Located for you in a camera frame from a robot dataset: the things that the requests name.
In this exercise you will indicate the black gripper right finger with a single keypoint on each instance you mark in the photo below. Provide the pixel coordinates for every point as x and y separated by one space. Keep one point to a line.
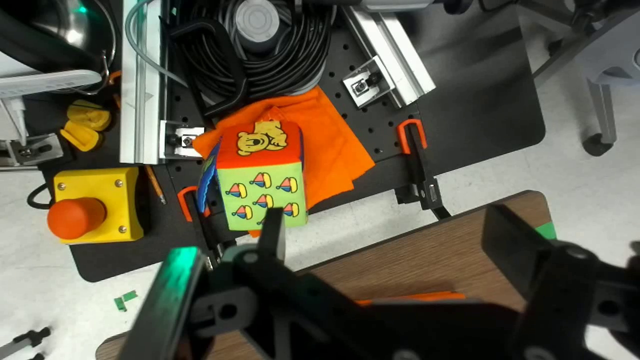
517 247

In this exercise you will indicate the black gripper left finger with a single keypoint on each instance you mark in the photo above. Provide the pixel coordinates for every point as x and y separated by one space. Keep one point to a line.
163 307

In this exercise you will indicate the green tape piece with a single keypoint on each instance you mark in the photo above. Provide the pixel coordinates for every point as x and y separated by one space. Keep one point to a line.
546 230

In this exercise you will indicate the small green plastic piece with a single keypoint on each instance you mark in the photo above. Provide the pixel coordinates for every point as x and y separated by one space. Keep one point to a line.
125 300

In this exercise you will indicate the brown wooden table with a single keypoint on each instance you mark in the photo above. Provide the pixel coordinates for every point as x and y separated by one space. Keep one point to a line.
426 260

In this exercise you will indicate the black orange bar clamp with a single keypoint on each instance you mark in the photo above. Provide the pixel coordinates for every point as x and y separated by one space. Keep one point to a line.
200 217
420 173

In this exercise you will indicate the folded orange cloth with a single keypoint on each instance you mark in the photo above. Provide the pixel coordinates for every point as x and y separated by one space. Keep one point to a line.
411 299

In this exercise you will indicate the yellow emergency stop button box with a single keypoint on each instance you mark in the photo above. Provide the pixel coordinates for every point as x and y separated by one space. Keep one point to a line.
93 206

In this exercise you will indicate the orange pencil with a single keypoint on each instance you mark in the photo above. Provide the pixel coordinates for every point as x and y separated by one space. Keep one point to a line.
154 184

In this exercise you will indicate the black screw knob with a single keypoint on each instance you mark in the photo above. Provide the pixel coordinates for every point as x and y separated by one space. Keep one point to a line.
26 339

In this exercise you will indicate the colourful fabric toy cube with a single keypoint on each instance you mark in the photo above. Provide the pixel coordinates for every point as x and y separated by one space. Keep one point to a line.
263 177

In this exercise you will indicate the grey office chair base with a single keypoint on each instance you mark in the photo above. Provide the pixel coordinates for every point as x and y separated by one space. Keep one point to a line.
592 72

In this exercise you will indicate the yellow plastic pieces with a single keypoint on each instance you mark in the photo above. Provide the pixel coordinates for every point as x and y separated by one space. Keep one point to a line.
85 124

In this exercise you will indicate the crumpled orange cloth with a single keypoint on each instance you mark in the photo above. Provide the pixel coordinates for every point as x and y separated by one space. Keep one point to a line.
332 140

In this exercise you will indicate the grey round cap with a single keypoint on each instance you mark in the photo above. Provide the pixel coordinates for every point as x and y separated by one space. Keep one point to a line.
256 20

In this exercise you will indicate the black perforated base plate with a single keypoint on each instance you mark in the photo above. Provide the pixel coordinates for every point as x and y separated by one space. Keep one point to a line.
466 92

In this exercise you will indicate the aluminium profile rail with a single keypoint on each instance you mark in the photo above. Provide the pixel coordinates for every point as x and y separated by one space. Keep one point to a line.
140 80
391 57

